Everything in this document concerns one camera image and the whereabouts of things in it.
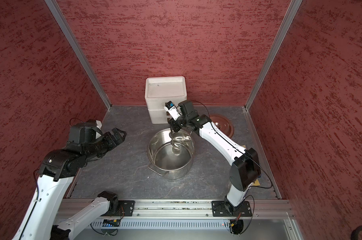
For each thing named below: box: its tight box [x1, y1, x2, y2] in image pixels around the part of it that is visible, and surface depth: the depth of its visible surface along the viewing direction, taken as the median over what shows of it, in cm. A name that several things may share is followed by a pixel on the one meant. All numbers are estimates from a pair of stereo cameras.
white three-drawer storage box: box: [144, 76, 188, 124], surface depth 100 cm
